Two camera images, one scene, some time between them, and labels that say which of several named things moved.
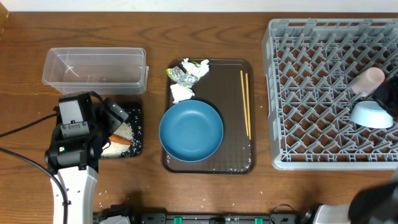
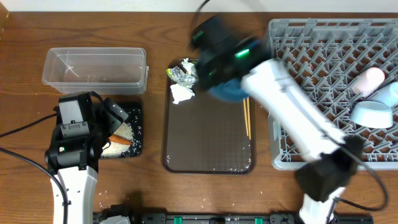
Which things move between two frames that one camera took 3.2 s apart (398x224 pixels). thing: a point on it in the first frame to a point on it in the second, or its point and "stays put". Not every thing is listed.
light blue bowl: [372, 114] stays put
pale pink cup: [369, 81] stays put
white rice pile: [116, 149] stays put
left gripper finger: [115, 115] stays put
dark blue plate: [191, 130] to [231, 89]
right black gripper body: [387, 94] to [219, 68]
